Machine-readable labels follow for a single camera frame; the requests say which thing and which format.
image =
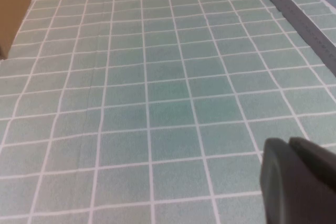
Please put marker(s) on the grey edge strip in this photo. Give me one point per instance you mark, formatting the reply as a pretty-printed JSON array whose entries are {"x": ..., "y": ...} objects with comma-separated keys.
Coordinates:
[{"x": 299, "y": 15}]

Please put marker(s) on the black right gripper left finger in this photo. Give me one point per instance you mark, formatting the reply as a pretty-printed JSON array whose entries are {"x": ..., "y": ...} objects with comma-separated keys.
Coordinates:
[{"x": 288, "y": 195}]

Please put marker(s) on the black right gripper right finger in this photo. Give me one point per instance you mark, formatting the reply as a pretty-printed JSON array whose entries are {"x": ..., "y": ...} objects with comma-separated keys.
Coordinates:
[{"x": 317, "y": 161}]

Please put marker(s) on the green white checkered tablecloth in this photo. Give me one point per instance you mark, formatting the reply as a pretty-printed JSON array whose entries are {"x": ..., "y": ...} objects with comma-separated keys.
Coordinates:
[{"x": 147, "y": 103}]

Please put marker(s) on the brown cardboard box window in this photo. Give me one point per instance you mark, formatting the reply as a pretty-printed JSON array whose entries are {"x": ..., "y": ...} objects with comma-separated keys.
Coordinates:
[{"x": 14, "y": 9}]

